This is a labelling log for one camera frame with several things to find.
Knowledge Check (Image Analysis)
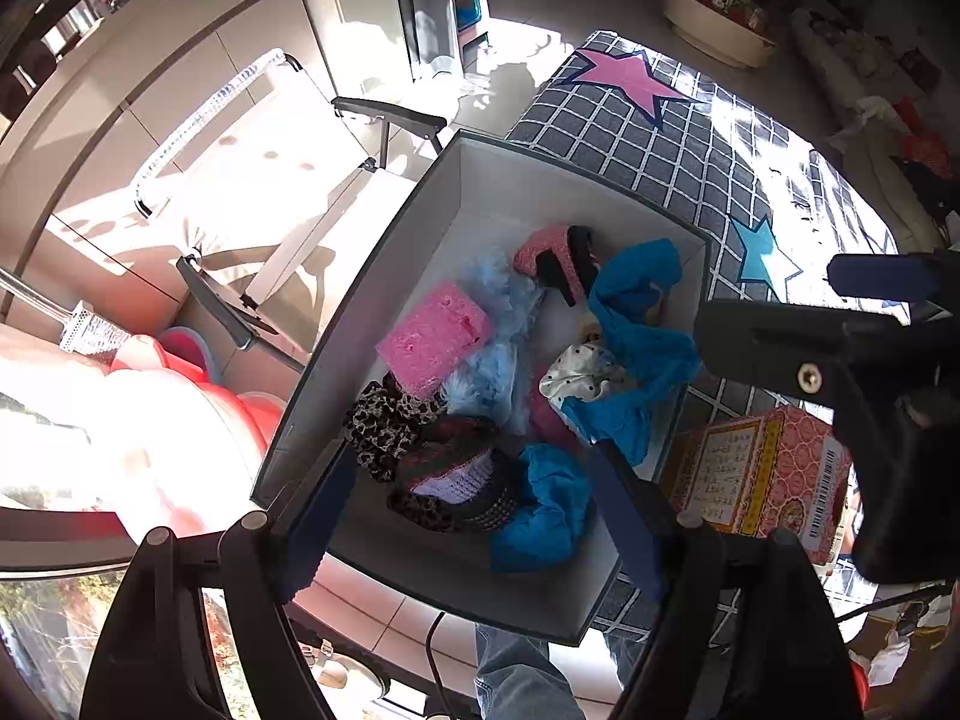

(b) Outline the person's leg in jeans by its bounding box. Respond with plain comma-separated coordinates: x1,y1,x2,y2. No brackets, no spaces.
472,622,593,720

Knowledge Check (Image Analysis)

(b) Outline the dark knitted band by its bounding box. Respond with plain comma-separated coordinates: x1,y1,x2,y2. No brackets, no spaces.
386,416,526,535

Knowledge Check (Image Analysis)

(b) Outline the light blue fluffy cloth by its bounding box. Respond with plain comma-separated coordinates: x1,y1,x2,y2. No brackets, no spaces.
439,251,548,436

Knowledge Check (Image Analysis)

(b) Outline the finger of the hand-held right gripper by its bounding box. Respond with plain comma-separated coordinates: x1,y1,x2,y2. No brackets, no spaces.
829,244,960,316
694,298,938,400

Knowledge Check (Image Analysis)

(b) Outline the pink plastic stool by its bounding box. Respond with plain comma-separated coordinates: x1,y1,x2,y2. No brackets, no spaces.
450,0,492,72

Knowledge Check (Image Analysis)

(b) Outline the white sofa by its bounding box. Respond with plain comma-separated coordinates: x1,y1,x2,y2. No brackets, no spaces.
791,7,960,241

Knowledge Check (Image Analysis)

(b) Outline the white storage box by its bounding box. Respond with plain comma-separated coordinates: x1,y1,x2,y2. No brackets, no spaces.
250,129,712,646

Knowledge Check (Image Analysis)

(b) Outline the pink sponge block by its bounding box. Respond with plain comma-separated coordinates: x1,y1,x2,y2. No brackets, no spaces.
375,279,494,398

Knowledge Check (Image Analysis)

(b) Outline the white polka dot cloth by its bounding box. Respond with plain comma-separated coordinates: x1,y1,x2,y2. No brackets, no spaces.
538,341,627,410

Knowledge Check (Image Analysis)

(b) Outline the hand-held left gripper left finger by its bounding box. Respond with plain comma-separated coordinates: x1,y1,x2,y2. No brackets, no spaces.
79,446,361,720

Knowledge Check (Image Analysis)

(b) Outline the beige folding chair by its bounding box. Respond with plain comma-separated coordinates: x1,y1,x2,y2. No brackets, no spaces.
133,49,447,372

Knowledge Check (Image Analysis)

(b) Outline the leopard print cloth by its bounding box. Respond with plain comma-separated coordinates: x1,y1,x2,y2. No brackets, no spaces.
343,379,451,485

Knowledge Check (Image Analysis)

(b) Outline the round white coffee table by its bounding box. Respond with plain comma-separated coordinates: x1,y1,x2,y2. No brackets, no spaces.
662,0,777,67

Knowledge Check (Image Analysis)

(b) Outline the black cable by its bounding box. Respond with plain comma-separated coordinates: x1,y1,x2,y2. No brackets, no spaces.
424,611,449,720

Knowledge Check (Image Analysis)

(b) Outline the red cloth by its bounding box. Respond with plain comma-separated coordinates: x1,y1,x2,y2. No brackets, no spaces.
896,101,957,181

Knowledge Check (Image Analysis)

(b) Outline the pink knitted black-strapped item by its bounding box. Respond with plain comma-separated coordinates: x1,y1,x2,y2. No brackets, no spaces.
512,223,601,308

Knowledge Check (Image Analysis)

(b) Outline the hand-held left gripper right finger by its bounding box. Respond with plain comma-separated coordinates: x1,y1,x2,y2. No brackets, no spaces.
589,439,863,720

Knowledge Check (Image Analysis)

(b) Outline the red plastic basin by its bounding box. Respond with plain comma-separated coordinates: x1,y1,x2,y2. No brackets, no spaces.
112,326,286,533

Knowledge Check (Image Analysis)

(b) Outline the red patterned carton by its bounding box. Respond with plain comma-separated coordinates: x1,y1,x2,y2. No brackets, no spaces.
664,405,856,563

